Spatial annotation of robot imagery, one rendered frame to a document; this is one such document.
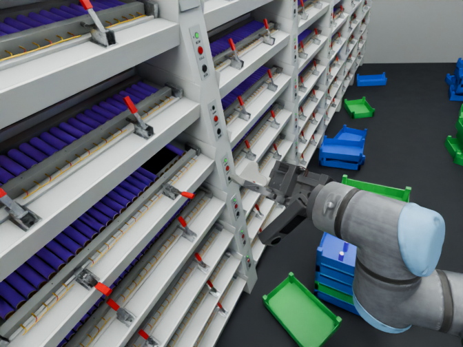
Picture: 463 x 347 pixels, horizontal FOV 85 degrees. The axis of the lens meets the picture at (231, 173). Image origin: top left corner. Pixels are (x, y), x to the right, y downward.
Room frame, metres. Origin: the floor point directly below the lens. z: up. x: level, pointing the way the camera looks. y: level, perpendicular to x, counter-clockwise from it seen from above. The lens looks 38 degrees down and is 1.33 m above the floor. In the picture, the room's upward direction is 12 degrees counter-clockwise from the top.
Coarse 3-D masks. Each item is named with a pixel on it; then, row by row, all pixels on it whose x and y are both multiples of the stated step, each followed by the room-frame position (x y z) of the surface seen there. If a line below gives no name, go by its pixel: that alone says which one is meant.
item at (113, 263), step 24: (192, 144) 0.69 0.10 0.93; (168, 168) 0.62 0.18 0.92; (192, 168) 0.62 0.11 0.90; (192, 192) 0.57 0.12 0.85; (144, 216) 0.46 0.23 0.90; (168, 216) 0.48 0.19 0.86; (120, 240) 0.40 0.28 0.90; (144, 240) 0.41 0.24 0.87; (96, 264) 0.34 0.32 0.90; (120, 264) 0.35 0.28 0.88; (72, 288) 0.30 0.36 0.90; (48, 312) 0.26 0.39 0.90; (72, 312) 0.26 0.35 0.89; (0, 336) 0.22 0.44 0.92; (24, 336) 0.22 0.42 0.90; (48, 336) 0.22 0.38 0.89
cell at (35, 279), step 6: (24, 264) 0.34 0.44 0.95; (18, 270) 0.33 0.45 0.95; (24, 270) 0.33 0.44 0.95; (30, 270) 0.33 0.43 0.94; (24, 276) 0.32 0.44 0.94; (30, 276) 0.32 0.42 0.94; (36, 276) 0.32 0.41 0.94; (30, 282) 0.31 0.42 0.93; (36, 282) 0.30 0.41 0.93; (42, 282) 0.31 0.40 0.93
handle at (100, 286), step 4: (88, 276) 0.31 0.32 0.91; (88, 280) 0.30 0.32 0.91; (92, 280) 0.30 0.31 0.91; (92, 284) 0.29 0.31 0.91; (96, 284) 0.28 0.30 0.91; (100, 284) 0.28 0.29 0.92; (96, 288) 0.28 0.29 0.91; (100, 288) 0.27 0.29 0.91; (104, 288) 0.27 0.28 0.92; (108, 288) 0.27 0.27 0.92; (104, 292) 0.27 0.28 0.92; (108, 292) 0.26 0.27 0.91
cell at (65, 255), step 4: (52, 240) 0.39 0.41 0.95; (48, 244) 0.38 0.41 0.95; (52, 244) 0.38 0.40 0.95; (56, 244) 0.38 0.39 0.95; (48, 248) 0.38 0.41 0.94; (52, 248) 0.37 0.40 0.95; (56, 248) 0.37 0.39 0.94; (60, 248) 0.37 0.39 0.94; (64, 248) 0.37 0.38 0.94; (56, 252) 0.36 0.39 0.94; (60, 252) 0.36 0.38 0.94; (64, 252) 0.36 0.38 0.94; (68, 252) 0.36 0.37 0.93; (60, 256) 0.36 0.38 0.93; (64, 256) 0.35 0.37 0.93; (68, 256) 0.35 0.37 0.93; (64, 260) 0.35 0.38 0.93
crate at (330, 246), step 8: (328, 240) 0.65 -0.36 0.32; (336, 240) 0.64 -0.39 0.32; (320, 248) 0.58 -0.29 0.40; (328, 248) 0.62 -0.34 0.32; (336, 248) 0.61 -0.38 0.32; (352, 248) 0.59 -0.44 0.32; (320, 256) 0.56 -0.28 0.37; (328, 256) 0.58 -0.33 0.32; (336, 256) 0.57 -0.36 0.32; (344, 256) 0.56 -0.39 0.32; (352, 256) 0.56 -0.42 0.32; (328, 264) 0.54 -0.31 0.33; (336, 264) 0.52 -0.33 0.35; (344, 264) 0.51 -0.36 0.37; (352, 264) 0.52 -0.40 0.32; (352, 272) 0.49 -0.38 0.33
